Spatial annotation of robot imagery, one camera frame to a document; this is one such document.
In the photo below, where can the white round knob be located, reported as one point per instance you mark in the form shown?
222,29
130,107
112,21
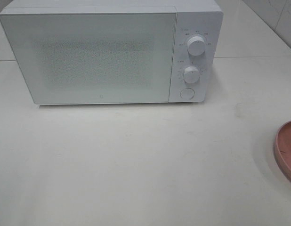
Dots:
191,74
196,45

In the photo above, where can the lower white round knob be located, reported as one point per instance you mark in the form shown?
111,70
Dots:
191,74

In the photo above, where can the white round door button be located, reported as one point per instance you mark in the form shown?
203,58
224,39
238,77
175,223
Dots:
187,93

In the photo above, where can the white microwave oven body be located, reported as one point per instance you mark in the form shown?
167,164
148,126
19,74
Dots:
203,17

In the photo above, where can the pink round plate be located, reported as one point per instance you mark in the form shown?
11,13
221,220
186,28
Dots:
282,149

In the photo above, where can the upper white round knob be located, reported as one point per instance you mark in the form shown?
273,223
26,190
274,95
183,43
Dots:
196,45

